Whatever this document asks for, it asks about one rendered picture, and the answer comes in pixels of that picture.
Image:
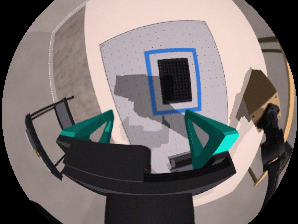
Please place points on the blue tape outline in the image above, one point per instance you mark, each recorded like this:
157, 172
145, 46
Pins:
150, 79

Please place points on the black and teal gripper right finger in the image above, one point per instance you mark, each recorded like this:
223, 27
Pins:
221, 137

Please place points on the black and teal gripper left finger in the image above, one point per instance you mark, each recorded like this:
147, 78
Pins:
84, 129

